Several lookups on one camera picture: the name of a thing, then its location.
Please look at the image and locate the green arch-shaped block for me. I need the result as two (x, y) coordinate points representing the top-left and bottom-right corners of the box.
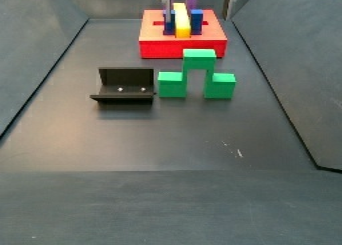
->
(158, 49), (237, 99)

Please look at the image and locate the red board base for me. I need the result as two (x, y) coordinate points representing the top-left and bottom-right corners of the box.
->
(139, 9), (227, 59)

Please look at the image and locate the purple block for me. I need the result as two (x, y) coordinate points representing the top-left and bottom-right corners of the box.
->
(186, 0), (196, 10)

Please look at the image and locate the yellow bar block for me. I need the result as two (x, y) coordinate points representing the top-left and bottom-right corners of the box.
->
(172, 3), (191, 38)

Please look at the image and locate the blue block right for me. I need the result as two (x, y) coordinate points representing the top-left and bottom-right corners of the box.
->
(190, 9), (203, 35)

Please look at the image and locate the blue block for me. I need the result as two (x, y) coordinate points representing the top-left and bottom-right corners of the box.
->
(163, 11), (175, 35)
(190, 9), (203, 35)

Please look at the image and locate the blue block left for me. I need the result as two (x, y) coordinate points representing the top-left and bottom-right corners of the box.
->
(163, 11), (175, 35)

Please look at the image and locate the black angle bracket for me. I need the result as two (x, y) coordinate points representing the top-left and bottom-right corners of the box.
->
(90, 67), (155, 104)

